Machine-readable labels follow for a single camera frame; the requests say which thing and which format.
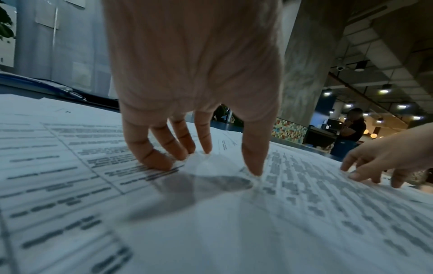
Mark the person's right hand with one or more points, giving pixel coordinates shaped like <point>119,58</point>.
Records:
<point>392,152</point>

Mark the person's left hand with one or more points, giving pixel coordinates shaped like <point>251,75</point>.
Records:
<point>196,67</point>

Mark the pile of printed papers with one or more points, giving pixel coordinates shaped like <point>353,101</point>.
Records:
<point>216,227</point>

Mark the group of ceiling lamps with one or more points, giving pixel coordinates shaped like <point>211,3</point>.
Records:
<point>384,91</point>

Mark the dark reception counter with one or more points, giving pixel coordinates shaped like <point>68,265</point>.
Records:
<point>319,136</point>

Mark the concrete pillar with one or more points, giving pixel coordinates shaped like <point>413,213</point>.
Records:
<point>311,67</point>

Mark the white curtain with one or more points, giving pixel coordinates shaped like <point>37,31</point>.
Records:
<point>61,40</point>

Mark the white dome security camera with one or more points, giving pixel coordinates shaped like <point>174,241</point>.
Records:
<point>340,68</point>

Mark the colourful mosaic tile wall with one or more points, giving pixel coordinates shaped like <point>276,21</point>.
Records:
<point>289,131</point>

